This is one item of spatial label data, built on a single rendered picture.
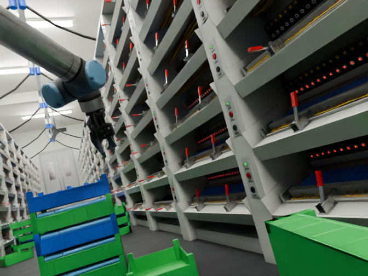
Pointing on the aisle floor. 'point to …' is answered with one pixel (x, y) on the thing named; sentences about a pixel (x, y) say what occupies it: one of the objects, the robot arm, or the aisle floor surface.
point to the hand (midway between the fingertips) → (108, 151)
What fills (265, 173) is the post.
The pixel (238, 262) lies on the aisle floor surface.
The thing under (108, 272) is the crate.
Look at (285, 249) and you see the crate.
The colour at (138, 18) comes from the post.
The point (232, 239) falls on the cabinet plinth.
